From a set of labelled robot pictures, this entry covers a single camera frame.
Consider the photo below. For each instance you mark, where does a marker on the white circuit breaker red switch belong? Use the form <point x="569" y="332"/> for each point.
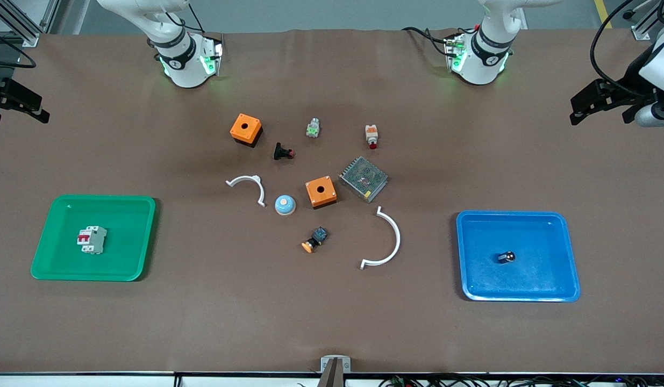
<point x="92" y="239"/>

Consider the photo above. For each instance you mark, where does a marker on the small black knob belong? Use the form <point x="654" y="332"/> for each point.
<point x="506" y="257"/>

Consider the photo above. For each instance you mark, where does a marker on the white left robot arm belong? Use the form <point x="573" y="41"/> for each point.
<point x="479" y="67"/>

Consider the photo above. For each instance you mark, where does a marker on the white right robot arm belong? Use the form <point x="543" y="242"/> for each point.
<point x="184" y="64"/>

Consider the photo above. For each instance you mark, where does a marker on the blue plastic tray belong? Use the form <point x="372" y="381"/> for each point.
<point x="541" y="242"/>

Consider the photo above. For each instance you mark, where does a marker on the green plastic tray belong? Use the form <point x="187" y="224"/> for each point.
<point x="122" y="236"/>

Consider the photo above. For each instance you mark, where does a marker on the orange button box black base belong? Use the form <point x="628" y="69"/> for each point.
<point x="244" y="134"/>

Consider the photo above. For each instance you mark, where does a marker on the small white curved clamp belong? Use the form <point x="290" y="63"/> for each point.
<point x="251" y="178"/>

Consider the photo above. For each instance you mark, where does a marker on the large white curved clamp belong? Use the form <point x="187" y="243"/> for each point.
<point x="398" y="236"/>

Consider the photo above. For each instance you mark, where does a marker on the metal mesh power supply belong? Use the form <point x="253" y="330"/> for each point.
<point x="364" y="179"/>

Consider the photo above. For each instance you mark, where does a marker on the black push button red tip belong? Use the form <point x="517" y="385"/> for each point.
<point x="280" y="151"/>

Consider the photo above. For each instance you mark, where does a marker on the light blue dome buzzer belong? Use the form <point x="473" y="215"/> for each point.
<point x="285" y="206"/>

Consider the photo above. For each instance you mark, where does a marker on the all orange button box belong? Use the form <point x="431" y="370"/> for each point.
<point x="325" y="198"/>

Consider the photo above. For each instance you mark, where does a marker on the orange cap button blue body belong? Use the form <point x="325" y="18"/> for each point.
<point x="319" y="235"/>

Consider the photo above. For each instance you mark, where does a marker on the aluminium frame profile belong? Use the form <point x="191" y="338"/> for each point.
<point x="646" y="24"/>
<point x="20" y="24"/>

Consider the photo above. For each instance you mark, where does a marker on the white orange switch red button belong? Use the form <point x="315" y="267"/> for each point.
<point x="371" y="133"/>

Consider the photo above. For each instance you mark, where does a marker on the grey switch with green block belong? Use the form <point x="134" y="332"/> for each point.
<point x="313" y="129"/>

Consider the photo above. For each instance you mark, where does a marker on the grey metal table bracket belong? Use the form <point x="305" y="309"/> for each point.
<point x="325" y="361"/>

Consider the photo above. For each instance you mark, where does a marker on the brown stand post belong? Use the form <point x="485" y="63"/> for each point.
<point x="332" y="376"/>

